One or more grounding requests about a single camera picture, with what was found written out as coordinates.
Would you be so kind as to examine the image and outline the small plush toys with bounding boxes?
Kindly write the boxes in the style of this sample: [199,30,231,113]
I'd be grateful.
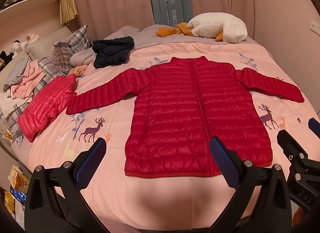
[1,33,41,65]

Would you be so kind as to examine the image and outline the red puffer jacket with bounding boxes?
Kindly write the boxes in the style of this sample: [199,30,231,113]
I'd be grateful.
[66,57,304,178]
[18,74,76,142]

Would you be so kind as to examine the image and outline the pink clothes pile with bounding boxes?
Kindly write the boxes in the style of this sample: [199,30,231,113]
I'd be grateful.
[3,57,46,99]

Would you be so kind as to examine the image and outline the folded red puffer jacket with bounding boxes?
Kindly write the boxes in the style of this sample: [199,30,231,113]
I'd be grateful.
[18,74,76,142]

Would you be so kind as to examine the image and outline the white wall socket strip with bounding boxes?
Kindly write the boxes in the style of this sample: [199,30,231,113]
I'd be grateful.
[310,20,320,36]

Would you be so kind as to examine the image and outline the grey folded blanket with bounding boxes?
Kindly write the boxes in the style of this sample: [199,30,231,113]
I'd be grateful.
[69,48,97,67]

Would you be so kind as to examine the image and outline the snack bags on floor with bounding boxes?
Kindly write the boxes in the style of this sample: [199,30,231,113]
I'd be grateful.
[4,165,30,228]

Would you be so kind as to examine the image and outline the dark navy garment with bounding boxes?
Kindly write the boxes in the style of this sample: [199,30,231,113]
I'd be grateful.
[92,36,135,69]

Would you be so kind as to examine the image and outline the white goose plush toy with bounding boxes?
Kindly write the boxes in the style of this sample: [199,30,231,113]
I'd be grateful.
[156,12,248,43]

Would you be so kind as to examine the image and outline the plaid pillow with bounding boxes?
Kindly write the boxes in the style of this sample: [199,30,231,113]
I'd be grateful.
[37,24,91,83]

